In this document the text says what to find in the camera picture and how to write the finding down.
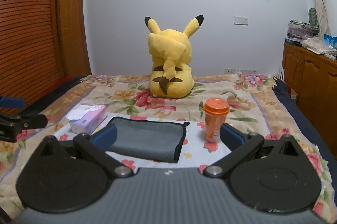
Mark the white wall switch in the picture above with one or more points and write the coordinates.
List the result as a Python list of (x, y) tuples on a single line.
[(240, 21)]

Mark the wooden slatted wardrobe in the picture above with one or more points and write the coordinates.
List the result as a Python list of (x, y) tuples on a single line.
[(30, 53)]

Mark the blue picture card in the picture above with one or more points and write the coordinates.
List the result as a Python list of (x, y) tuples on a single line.
[(330, 41)]

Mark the stack of folded fabrics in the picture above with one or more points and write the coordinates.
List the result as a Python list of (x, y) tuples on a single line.
[(298, 31)]

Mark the white wall socket strip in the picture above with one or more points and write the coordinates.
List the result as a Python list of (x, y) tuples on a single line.
[(240, 71)]

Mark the wooden door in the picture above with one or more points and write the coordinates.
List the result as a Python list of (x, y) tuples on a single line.
[(72, 37)]

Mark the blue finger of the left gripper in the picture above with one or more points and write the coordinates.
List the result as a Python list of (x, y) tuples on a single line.
[(14, 125), (11, 103)]

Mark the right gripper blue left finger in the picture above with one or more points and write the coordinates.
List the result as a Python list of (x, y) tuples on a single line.
[(93, 148)]

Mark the pink tissue box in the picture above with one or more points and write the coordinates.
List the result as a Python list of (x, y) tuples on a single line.
[(86, 118)]

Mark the floral beige bed blanket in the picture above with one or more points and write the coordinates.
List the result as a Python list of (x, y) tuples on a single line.
[(257, 103)]

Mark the brown wooden cabinet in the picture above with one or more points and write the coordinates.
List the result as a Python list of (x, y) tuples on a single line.
[(313, 78)]

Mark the yellow Pikachu plush toy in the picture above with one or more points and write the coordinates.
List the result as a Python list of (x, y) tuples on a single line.
[(171, 53)]

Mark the orange lidded plastic cup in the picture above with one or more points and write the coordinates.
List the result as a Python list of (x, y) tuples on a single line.
[(216, 111)]

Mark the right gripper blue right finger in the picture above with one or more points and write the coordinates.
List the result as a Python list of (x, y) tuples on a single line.
[(243, 147)]

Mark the purple and grey towel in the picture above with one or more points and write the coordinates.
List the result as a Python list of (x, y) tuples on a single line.
[(150, 140)]

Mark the green woven fan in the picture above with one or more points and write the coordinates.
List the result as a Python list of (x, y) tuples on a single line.
[(312, 17)]

